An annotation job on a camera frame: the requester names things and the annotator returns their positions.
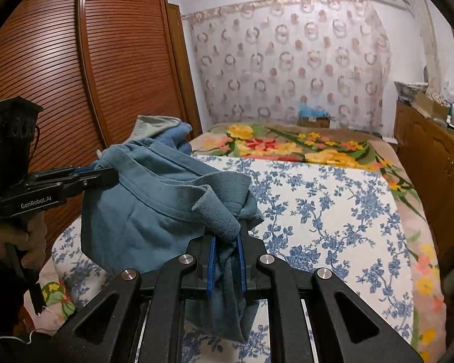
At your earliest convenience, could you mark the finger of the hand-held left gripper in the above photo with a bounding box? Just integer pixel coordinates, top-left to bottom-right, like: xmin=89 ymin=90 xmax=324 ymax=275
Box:
xmin=25 ymin=169 xmax=120 ymax=198
xmin=32 ymin=165 xmax=99 ymax=178

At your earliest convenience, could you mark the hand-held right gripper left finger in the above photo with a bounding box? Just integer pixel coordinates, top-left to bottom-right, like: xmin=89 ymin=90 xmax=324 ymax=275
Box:
xmin=51 ymin=234 xmax=217 ymax=363

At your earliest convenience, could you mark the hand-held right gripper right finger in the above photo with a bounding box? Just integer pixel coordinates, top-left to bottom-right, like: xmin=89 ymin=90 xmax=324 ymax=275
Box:
xmin=236 ymin=231 xmax=426 ymax=363

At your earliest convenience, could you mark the teal blue sweater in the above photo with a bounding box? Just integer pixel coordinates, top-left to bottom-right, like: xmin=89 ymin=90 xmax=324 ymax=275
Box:
xmin=79 ymin=138 xmax=265 ymax=343

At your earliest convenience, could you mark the person's left forearm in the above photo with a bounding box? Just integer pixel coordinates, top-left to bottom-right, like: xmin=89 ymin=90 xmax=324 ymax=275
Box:
xmin=0 ymin=231 xmax=35 ymax=363

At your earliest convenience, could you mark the person's left hand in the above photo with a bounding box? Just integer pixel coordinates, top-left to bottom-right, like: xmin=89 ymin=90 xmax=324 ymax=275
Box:
xmin=0 ymin=214 xmax=48 ymax=273

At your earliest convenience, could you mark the folded grey-green garment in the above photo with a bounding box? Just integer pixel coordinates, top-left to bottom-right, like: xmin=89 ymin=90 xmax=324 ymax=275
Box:
xmin=130 ymin=115 xmax=183 ymax=142

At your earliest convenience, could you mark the folded blue garment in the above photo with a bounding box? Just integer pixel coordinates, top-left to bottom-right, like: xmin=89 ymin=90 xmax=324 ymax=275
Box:
xmin=153 ymin=122 xmax=194 ymax=156

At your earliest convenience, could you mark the blue floral bedsheet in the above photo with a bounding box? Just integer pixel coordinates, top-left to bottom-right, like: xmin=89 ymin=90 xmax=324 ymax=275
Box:
xmin=51 ymin=153 xmax=415 ymax=363

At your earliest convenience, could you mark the wooden slatted wardrobe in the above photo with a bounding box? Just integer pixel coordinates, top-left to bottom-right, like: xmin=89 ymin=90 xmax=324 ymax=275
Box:
xmin=0 ymin=0 xmax=203 ymax=243

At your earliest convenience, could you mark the yellow red flower blanket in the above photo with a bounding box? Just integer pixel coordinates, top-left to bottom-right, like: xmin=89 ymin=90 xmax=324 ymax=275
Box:
xmin=34 ymin=121 xmax=445 ymax=356

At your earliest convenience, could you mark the small cardboard box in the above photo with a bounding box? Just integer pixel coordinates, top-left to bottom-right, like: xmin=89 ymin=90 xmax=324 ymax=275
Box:
xmin=301 ymin=115 xmax=331 ymax=129

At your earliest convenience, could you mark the blue plastic bag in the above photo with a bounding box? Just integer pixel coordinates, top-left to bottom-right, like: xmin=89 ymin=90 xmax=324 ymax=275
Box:
xmin=298 ymin=104 xmax=328 ymax=119

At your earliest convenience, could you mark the wooden sideboard cabinet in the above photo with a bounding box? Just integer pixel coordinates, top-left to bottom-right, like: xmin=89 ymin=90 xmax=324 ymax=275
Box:
xmin=393 ymin=100 xmax=454 ymax=267

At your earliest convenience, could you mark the pile of papers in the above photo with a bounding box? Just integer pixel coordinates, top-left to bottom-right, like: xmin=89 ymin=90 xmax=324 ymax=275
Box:
xmin=394 ymin=80 xmax=429 ymax=101

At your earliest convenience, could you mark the open cardboard box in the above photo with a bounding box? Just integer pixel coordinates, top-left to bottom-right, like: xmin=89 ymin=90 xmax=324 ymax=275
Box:
xmin=416 ymin=91 xmax=449 ymax=120

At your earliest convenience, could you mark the pale hanging curtain strip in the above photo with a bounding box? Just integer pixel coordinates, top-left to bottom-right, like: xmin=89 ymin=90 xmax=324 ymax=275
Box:
xmin=418 ymin=0 xmax=442 ymax=97

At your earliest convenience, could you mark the ring patterned lace curtain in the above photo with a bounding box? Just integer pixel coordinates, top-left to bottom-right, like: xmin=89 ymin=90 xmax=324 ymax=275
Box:
xmin=189 ymin=0 xmax=393 ymax=131

